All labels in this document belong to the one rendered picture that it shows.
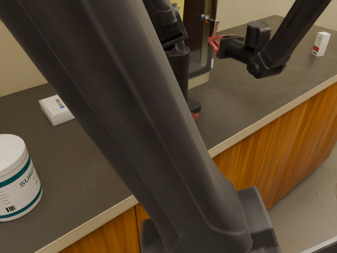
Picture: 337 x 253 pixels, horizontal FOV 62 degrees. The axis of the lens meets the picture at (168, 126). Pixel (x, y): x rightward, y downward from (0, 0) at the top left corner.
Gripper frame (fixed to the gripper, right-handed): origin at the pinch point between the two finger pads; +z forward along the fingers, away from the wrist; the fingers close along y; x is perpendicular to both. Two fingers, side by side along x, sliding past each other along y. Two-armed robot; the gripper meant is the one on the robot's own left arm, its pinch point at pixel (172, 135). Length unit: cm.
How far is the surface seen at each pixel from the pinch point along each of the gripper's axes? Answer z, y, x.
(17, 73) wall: 10, 76, 14
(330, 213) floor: 110, -18, -114
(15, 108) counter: 16, 61, 21
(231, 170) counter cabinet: 38, 6, -34
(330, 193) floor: 110, -11, -130
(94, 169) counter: 16.0, 17.0, 13.0
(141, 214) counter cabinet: 29.6, 6.0, 6.4
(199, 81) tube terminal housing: 15, 33, -41
